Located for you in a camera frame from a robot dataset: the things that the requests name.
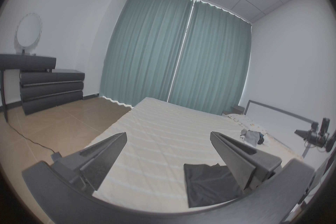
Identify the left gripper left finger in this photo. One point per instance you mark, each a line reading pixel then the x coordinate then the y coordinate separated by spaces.
pixel 99 157

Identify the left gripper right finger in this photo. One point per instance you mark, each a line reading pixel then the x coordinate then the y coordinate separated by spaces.
pixel 244 162

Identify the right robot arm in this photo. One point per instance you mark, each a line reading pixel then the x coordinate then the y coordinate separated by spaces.
pixel 325 128

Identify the grey white-trimmed garment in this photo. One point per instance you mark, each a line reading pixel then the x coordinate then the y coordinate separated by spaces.
pixel 252 136

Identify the grey bedside table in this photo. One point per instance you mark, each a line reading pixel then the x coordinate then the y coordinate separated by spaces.
pixel 235 110

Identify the round white mirror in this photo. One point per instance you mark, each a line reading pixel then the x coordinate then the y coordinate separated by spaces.
pixel 28 31

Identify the black shiny garment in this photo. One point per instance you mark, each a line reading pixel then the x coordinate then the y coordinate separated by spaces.
pixel 260 140

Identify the black dressing table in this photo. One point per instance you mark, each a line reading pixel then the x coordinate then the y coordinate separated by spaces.
pixel 26 61

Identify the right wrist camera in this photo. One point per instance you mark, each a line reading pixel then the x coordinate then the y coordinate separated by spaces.
pixel 314 127

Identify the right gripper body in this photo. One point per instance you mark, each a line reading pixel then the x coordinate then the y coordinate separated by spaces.
pixel 313 136

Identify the white garment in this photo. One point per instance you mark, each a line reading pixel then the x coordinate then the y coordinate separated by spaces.
pixel 266 141

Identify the white printed pillow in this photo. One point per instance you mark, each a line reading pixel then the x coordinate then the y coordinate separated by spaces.
pixel 244 120

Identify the black T-shirt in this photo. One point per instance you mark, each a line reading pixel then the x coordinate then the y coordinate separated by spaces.
pixel 210 186

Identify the bed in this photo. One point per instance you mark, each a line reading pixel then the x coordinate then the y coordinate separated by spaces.
pixel 162 133

